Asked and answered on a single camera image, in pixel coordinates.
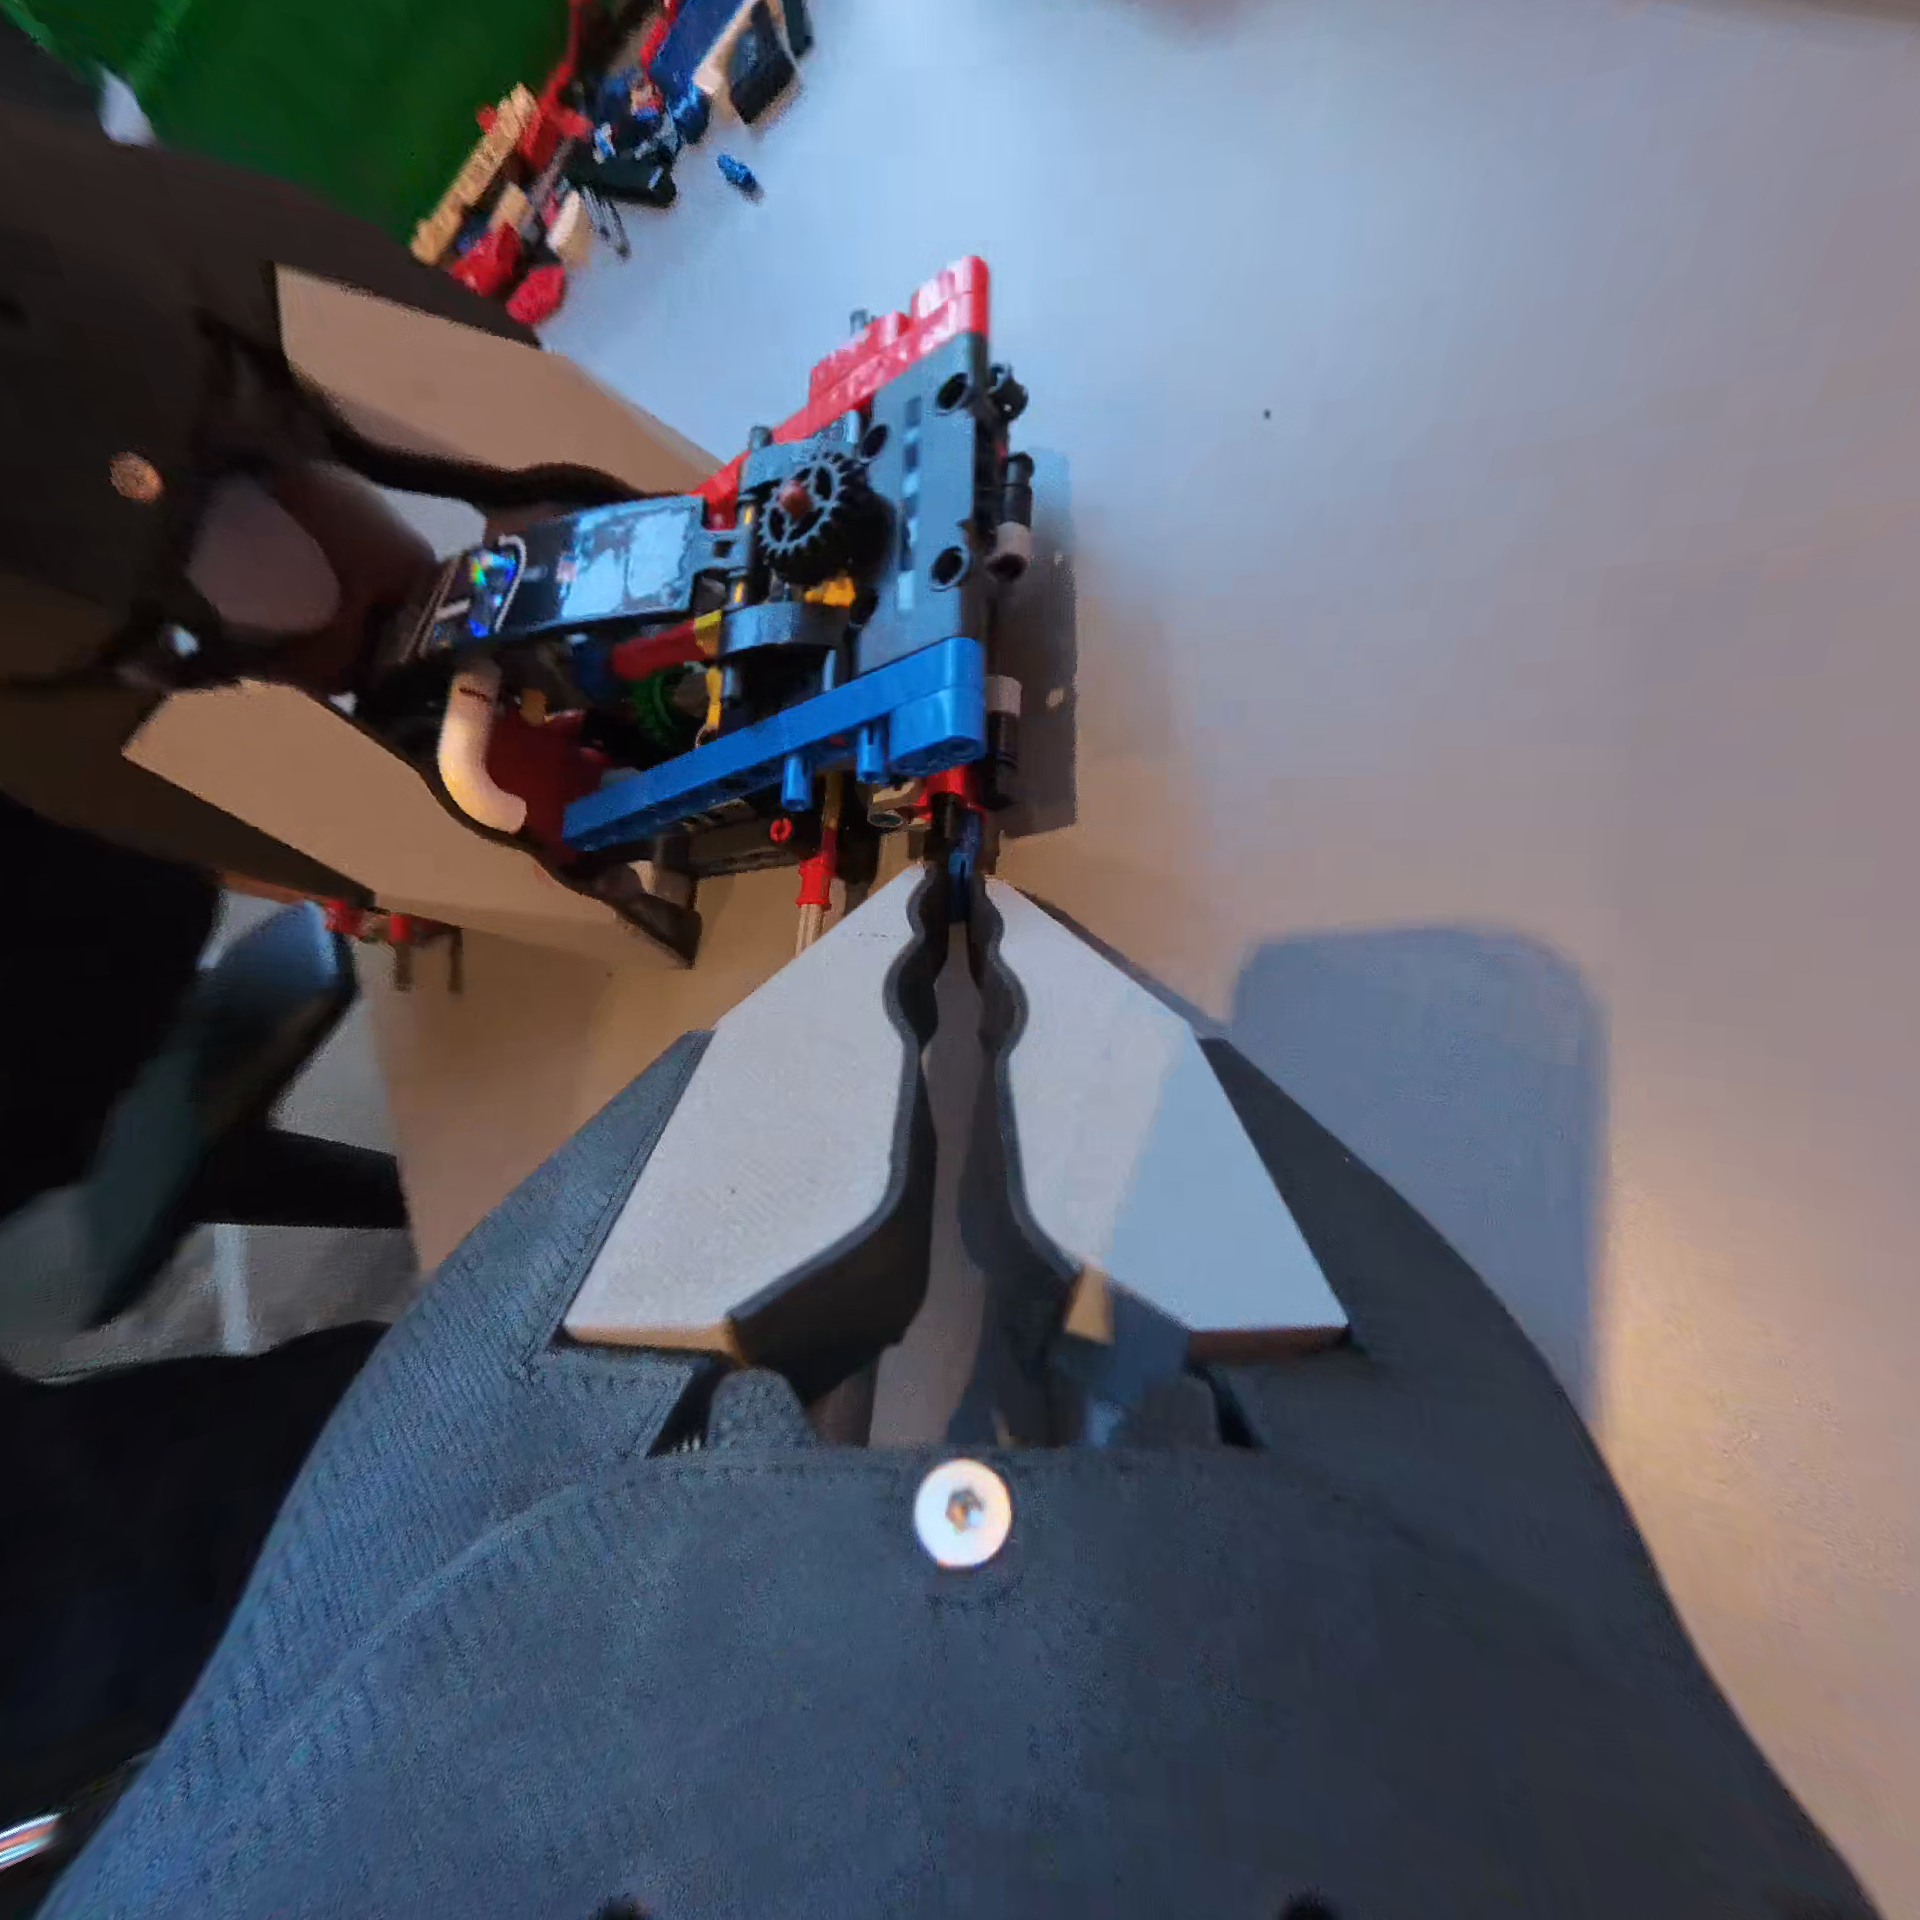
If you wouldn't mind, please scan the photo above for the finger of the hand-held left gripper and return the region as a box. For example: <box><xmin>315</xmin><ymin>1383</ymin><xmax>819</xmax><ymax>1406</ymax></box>
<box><xmin>125</xmin><ymin>677</ymin><xmax>705</xmax><ymax>965</ymax></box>
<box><xmin>274</xmin><ymin>265</ymin><xmax>729</xmax><ymax>512</ymax></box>

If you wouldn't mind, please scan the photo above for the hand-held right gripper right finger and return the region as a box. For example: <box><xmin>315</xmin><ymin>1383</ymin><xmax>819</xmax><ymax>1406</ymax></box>
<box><xmin>967</xmin><ymin>874</ymin><xmax>1350</xmax><ymax>1368</ymax></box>

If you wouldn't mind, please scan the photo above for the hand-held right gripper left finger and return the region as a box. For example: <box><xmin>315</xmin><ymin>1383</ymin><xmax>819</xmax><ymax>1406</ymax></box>
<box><xmin>562</xmin><ymin>865</ymin><xmax>962</xmax><ymax>1404</ymax></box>

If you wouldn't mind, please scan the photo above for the brick car chassis model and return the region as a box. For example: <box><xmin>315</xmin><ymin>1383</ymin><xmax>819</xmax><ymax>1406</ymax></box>
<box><xmin>323</xmin><ymin>253</ymin><xmax>1040</xmax><ymax>992</ymax></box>

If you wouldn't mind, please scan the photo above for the pile of loose bricks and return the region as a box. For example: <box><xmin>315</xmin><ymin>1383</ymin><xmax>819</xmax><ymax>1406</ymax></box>
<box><xmin>413</xmin><ymin>0</ymin><xmax>820</xmax><ymax>323</ymax></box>

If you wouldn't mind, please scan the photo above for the green storage bin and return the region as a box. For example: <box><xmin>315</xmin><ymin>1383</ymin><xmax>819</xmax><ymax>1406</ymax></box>
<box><xmin>31</xmin><ymin>0</ymin><xmax>573</xmax><ymax>241</ymax></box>

